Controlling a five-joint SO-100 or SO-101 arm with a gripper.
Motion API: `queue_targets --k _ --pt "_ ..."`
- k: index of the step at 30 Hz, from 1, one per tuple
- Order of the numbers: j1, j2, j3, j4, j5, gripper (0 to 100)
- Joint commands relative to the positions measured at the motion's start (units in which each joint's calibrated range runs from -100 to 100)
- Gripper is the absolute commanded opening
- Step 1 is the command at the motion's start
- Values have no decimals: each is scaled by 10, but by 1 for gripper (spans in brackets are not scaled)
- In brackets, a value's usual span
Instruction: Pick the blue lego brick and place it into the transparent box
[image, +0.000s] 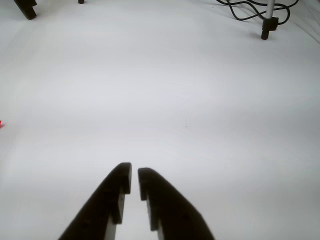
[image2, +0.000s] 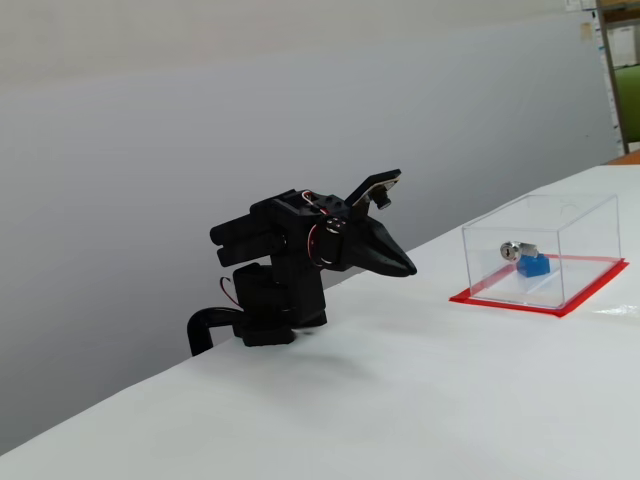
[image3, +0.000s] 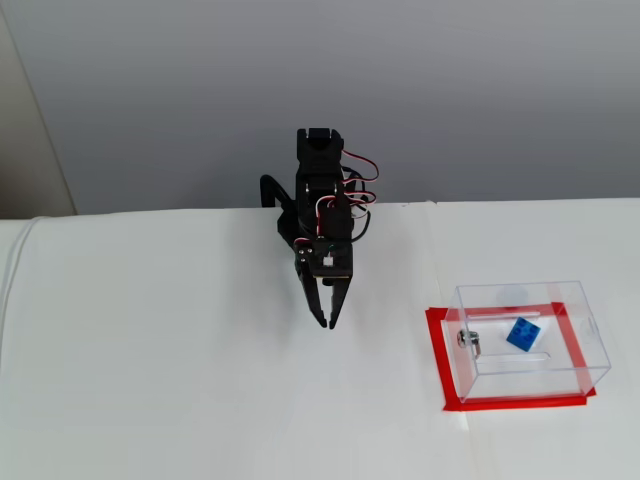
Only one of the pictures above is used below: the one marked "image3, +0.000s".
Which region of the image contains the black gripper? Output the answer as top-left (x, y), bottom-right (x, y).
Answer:
top-left (293, 238), bottom-right (355, 330)

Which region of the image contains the blue lego brick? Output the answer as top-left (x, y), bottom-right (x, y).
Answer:
top-left (505, 317), bottom-right (544, 353)

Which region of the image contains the silver metal box lock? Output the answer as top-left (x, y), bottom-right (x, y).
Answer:
top-left (456, 330), bottom-right (484, 359)

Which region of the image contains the transparent plastic box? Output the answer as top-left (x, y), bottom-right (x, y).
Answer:
top-left (446, 280), bottom-right (613, 404)

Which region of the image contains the red tape strip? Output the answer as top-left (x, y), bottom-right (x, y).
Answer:
top-left (551, 303), bottom-right (599, 400)
top-left (424, 307), bottom-right (462, 412)
top-left (426, 303), bottom-right (567, 322)
top-left (441, 394), bottom-right (588, 413)

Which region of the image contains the black table clamp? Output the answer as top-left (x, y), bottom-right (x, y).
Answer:
top-left (259, 173), bottom-right (292, 210)

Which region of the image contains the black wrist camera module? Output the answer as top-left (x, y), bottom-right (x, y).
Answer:
top-left (310, 241), bottom-right (354, 282)

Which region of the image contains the thin black cable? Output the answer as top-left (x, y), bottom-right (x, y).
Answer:
top-left (348, 196), bottom-right (375, 245)

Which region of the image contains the red white black servo cable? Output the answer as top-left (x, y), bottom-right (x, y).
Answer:
top-left (341, 149), bottom-right (380, 185)
top-left (343, 176), bottom-right (377, 207)
top-left (313, 195), bottom-right (342, 242)

